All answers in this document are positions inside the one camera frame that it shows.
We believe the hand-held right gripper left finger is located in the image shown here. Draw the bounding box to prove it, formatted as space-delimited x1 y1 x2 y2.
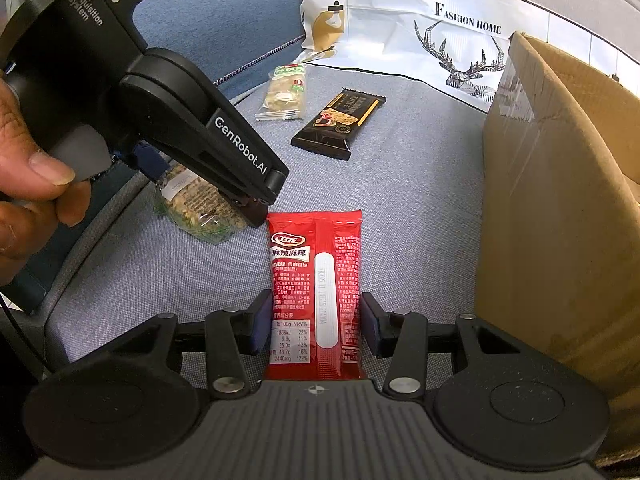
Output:
107 287 275 402

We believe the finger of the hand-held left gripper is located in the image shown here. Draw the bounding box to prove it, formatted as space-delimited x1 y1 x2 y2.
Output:
142 80 292 229

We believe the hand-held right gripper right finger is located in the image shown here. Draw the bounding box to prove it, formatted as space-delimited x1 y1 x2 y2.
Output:
360 290 532 397

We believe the clear green peanut packet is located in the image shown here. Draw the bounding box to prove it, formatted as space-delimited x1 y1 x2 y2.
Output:
154 162 248 246

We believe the red snack packet white label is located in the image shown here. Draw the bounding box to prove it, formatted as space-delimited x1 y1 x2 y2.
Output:
263 210 368 383

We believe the brown cardboard box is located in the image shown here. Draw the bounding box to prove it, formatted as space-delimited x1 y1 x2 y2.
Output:
474 30 640 431

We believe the person's left hand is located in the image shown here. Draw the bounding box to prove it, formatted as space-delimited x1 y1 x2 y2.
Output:
0 72 93 291

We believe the nougat packet green label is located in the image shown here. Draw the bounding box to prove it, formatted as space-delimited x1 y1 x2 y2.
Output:
256 62 308 122

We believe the black chocolate bar packet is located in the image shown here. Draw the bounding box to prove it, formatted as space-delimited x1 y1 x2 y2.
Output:
291 87 387 162

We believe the white deer printed cloth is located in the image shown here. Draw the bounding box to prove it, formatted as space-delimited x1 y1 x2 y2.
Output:
290 0 640 113

